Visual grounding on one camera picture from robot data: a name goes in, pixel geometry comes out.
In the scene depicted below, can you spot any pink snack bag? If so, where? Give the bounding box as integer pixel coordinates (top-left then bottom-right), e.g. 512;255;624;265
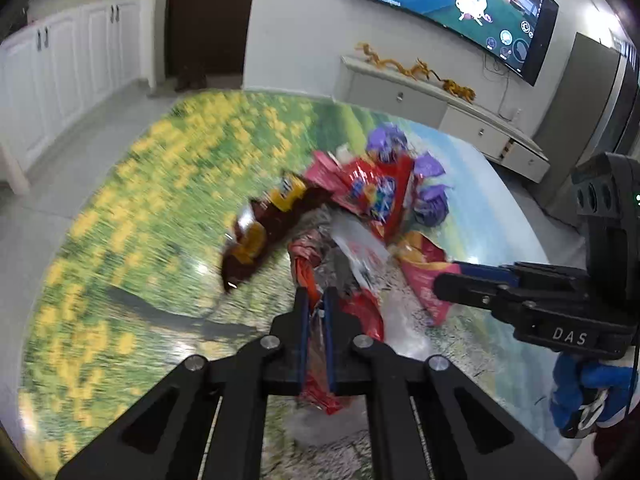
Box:
395;231;461;326

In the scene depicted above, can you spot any purple wrapper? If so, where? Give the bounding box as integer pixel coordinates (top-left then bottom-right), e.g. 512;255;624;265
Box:
366;124;449;228

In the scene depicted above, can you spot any white red snack bag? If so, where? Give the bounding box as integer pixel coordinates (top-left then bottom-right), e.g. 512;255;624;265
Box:
288;214;390;415

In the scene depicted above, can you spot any dark brown chip bag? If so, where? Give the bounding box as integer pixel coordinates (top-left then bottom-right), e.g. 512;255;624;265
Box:
220;171;332;292

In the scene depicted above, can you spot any blue gloved right hand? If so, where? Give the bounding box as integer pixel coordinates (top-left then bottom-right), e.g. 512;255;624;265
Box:
550;347;639;439

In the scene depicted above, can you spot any white tv cabinet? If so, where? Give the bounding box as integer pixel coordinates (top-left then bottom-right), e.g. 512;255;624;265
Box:
333;56;550;183

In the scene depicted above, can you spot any printed landscape folding table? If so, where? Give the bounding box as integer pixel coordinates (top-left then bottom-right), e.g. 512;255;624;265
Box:
18;91;579;479

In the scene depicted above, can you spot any yellow dragon figurine right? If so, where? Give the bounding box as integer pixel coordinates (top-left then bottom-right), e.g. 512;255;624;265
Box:
442;79;476;103

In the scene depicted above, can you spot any yellow dragon figurine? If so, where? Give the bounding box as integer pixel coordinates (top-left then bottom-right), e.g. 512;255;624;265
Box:
442;79;476;103
406;58;442;82
355;42;408;75

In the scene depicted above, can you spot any grey refrigerator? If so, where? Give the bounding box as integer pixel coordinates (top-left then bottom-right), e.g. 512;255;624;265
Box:
529;34;639;226

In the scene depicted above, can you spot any yellow dragon figurine middle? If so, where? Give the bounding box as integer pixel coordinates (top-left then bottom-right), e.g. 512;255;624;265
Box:
406;58;442;82

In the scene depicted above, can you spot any yellow dragon figurine left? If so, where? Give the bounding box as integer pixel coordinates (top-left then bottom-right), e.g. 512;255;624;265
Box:
355;42;408;75

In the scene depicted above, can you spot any pair of shoes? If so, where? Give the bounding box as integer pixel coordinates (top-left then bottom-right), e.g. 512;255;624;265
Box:
175;73;207;92

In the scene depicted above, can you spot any dark brown entrance door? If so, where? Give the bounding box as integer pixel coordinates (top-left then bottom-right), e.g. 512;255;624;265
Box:
165;0;253;79

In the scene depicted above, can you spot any wall mounted television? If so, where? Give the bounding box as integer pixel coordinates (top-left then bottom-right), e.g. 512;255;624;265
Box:
339;0;561;87

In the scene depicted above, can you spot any white wall cupboard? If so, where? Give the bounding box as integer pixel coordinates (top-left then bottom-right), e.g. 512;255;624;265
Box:
1;0;142;195

